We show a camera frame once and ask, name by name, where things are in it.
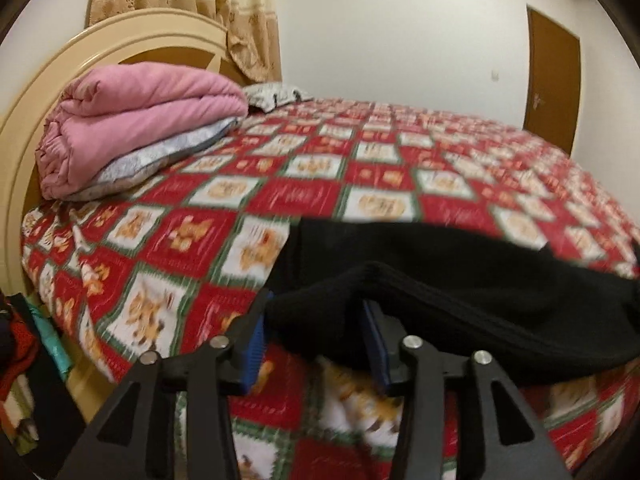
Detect white patterned far pillow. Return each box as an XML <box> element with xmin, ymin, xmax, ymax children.
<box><xmin>243</xmin><ymin>82</ymin><xmax>312</xmax><ymax>113</ymax></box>

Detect cream wooden headboard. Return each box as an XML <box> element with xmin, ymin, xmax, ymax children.
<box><xmin>1</xmin><ymin>9</ymin><xmax>248</xmax><ymax>295</ymax></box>

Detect pink folded blanket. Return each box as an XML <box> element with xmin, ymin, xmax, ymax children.
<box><xmin>35</xmin><ymin>62</ymin><xmax>248</xmax><ymax>200</ymax></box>

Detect red patchwork bear bedspread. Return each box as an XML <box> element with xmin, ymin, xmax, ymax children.
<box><xmin>22</xmin><ymin>100</ymin><xmax>639</xmax><ymax>479</ymax></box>

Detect black pants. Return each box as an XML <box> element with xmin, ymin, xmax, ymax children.
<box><xmin>265</xmin><ymin>218</ymin><xmax>639</xmax><ymax>387</ymax></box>

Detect grey floral pillow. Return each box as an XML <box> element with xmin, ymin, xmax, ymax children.
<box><xmin>63</xmin><ymin>117</ymin><xmax>240</xmax><ymax>202</ymax></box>

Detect silver door handle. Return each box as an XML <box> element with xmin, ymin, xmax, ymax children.
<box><xmin>533</xmin><ymin>93</ymin><xmax>544</xmax><ymax>110</ymax></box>

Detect red and dark clothes pile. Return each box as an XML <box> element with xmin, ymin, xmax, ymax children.
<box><xmin>1</xmin><ymin>295</ymin><xmax>86</xmax><ymax>479</ymax></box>

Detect brown wooden door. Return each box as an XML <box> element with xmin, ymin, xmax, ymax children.
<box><xmin>524</xmin><ymin>6</ymin><xmax>582</xmax><ymax>155</ymax></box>

